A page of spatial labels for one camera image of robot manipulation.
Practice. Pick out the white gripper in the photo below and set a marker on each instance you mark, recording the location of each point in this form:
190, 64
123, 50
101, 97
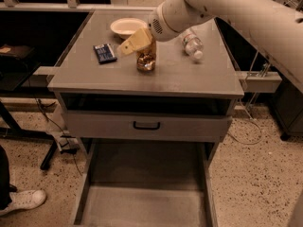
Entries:
158, 25

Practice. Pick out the orange soda can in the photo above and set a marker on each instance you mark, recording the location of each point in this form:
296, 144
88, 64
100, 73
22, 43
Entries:
146, 58

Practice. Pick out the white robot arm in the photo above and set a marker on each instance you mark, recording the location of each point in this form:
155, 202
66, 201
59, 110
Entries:
274, 29

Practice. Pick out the grey drawer cabinet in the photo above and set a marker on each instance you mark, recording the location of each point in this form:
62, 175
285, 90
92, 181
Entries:
176, 86

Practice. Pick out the grey top drawer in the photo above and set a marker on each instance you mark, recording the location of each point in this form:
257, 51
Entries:
159, 127

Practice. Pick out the open grey middle drawer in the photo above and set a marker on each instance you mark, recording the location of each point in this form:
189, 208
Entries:
145, 184

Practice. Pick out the white bowl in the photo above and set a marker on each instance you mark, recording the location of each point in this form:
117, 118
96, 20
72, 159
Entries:
125, 27

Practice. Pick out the blue snack packet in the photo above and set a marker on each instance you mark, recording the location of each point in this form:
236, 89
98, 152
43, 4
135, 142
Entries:
104, 53

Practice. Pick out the clear plastic water bottle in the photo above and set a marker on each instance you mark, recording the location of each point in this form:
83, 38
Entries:
192, 45

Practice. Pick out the black desk left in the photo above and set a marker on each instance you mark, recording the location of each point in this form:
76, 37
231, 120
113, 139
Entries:
16, 69

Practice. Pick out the black trouser leg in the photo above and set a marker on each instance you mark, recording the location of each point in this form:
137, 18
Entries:
5, 199

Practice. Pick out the white sneaker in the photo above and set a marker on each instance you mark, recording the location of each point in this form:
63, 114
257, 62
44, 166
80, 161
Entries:
24, 200

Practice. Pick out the grey bracket block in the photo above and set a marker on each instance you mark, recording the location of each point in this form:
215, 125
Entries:
254, 83

